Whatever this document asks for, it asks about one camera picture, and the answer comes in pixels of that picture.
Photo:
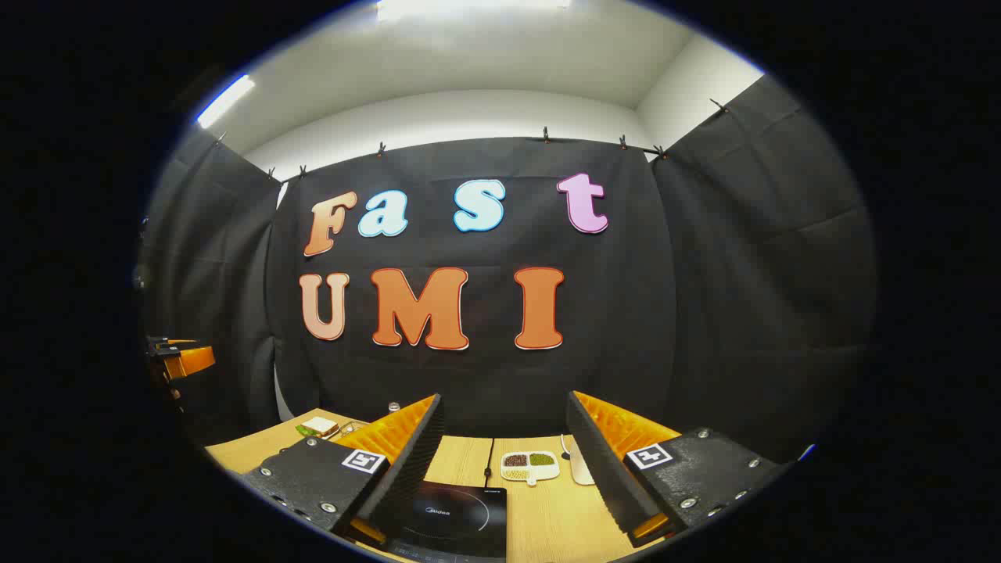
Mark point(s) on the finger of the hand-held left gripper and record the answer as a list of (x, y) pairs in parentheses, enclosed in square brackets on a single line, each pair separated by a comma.
[(191, 361)]

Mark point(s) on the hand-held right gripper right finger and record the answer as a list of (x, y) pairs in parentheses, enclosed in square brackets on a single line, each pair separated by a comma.
[(602, 477)]

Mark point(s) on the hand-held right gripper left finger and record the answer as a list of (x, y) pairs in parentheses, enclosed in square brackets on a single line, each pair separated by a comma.
[(403, 477)]

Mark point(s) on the black induction cooktop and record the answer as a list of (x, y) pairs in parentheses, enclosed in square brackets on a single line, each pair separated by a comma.
[(453, 516)]

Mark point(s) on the white toaster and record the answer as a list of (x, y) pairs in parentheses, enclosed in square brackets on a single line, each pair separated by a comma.
[(581, 465)]

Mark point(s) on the white divided bean dish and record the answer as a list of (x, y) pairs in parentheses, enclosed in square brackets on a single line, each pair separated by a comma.
[(530, 464)]

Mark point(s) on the sandwich on plate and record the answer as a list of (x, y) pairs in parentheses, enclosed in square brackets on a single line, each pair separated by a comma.
[(319, 426)]

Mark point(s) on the black backdrop cloth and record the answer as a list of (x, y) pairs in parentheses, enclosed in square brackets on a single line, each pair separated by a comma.
[(626, 297)]

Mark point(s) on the ceiling light strip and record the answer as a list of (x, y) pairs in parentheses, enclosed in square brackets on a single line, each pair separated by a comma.
[(225, 102), (469, 8)]

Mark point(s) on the row of black clips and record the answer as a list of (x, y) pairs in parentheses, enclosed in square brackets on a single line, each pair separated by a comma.
[(382, 148)]

